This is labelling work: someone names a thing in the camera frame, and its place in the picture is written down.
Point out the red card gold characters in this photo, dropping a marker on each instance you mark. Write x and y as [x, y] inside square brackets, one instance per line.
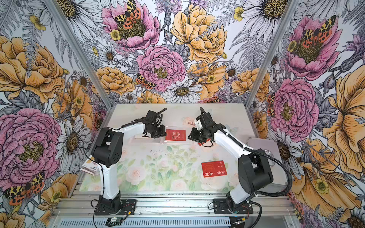
[213, 169]

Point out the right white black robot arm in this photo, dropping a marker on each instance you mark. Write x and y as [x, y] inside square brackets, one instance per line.
[254, 171]

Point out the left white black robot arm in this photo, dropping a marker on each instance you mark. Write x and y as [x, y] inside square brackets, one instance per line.
[107, 151]

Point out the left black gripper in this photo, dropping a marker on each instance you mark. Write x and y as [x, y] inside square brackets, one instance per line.
[161, 133]

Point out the red card white characters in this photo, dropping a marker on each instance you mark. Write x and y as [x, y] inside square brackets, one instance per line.
[178, 135]

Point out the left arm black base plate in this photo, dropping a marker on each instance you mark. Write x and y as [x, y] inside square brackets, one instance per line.
[113, 207]

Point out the silver aluminium case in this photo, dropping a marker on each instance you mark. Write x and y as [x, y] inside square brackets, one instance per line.
[271, 148]

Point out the aluminium front rail frame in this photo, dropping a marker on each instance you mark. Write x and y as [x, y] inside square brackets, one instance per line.
[173, 210]

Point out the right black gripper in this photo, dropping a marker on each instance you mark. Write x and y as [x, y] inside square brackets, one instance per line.
[193, 136]

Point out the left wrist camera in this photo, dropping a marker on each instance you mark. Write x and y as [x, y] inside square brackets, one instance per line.
[153, 117]

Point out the pale card red characters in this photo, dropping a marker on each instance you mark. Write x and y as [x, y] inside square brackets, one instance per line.
[189, 122]

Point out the red and pink card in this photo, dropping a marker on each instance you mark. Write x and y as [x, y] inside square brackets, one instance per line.
[205, 144]

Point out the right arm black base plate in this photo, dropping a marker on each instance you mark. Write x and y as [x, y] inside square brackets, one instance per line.
[227, 206]

